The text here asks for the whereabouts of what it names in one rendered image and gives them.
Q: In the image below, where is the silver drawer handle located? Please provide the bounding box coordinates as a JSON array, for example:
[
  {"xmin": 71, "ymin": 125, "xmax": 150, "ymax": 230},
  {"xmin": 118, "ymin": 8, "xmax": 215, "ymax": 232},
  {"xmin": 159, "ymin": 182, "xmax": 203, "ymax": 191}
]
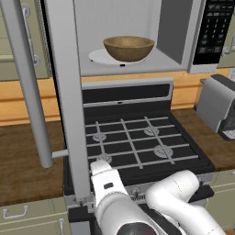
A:
[{"xmin": 2, "ymin": 205, "xmax": 30, "ymax": 220}]

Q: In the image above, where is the silver cupboard door handle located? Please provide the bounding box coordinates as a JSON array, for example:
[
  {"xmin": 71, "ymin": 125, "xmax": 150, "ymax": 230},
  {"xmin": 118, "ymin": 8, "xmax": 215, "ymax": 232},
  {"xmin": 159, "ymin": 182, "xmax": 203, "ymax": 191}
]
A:
[
  {"xmin": 21, "ymin": 3, "xmax": 41, "ymax": 68},
  {"xmin": 221, "ymin": 45, "xmax": 235, "ymax": 58},
  {"xmin": 58, "ymin": 218, "xmax": 66, "ymax": 235}
]

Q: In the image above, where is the silver microwave oven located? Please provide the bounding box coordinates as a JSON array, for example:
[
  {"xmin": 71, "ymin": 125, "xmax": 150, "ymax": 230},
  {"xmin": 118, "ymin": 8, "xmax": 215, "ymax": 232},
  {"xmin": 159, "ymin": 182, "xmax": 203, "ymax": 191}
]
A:
[{"xmin": 73, "ymin": 0, "xmax": 235, "ymax": 78}]

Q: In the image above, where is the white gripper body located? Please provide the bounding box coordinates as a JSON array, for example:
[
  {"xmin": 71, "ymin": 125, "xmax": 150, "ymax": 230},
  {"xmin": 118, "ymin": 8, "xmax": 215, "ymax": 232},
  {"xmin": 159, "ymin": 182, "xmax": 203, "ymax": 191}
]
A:
[{"xmin": 89, "ymin": 159, "xmax": 115, "ymax": 178}]

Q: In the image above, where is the white microwave turntable plate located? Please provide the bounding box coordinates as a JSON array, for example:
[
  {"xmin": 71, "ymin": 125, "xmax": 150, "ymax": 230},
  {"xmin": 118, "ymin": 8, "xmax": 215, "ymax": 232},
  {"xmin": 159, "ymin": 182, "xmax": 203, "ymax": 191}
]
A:
[{"xmin": 88, "ymin": 49, "xmax": 148, "ymax": 67}]

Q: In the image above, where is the beige wall cupboard door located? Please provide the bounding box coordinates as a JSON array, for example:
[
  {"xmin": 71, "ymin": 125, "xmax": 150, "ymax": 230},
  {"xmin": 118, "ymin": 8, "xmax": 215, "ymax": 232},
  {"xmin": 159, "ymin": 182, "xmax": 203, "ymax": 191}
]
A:
[
  {"xmin": 216, "ymin": 12, "xmax": 235, "ymax": 69},
  {"xmin": 0, "ymin": 0, "xmax": 52, "ymax": 83}
]

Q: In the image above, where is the beige base cupboard door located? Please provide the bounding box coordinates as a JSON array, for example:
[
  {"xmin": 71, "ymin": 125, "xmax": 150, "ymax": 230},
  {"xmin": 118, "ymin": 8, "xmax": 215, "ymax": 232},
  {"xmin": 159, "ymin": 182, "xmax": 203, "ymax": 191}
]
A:
[{"xmin": 0, "ymin": 218, "xmax": 71, "ymax": 235}]

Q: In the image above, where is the grey microwave door handle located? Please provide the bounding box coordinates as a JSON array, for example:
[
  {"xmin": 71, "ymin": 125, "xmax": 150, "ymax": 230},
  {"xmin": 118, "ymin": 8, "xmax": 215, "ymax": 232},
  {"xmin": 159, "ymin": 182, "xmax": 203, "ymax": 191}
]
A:
[{"xmin": 0, "ymin": 0, "xmax": 70, "ymax": 170}]

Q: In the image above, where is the black and silver stove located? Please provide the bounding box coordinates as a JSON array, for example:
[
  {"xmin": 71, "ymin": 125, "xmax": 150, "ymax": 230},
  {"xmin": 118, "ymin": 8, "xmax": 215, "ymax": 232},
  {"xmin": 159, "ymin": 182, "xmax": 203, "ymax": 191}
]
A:
[{"xmin": 62, "ymin": 76, "xmax": 217, "ymax": 235}]

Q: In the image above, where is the brown wooden bowl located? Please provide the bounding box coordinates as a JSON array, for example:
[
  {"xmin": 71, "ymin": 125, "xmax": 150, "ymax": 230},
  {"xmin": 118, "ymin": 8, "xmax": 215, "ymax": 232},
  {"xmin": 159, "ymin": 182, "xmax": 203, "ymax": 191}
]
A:
[{"xmin": 103, "ymin": 36, "xmax": 156, "ymax": 63}]

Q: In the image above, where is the grey microwave door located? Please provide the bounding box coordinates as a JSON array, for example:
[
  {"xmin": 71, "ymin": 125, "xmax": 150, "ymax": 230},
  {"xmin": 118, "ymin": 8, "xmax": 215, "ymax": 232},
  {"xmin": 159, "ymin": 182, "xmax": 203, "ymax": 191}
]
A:
[{"xmin": 44, "ymin": 0, "xmax": 93, "ymax": 200}]

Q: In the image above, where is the beige drawer front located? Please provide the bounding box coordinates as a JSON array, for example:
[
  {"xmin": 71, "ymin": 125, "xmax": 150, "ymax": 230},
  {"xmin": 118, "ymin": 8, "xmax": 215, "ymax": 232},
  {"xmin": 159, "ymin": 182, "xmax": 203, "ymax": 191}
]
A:
[
  {"xmin": 210, "ymin": 170, "xmax": 235, "ymax": 188},
  {"xmin": 0, "ymin": 196, "xmax": 69, "ymax": 228}
]

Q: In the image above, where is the silver toaster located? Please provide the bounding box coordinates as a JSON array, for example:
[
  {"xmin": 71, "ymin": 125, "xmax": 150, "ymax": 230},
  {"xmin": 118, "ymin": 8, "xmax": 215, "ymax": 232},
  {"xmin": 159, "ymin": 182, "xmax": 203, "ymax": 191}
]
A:
[{"xmin": 194, "ymin": 73, "xmax": 235, "ymax": 142}]

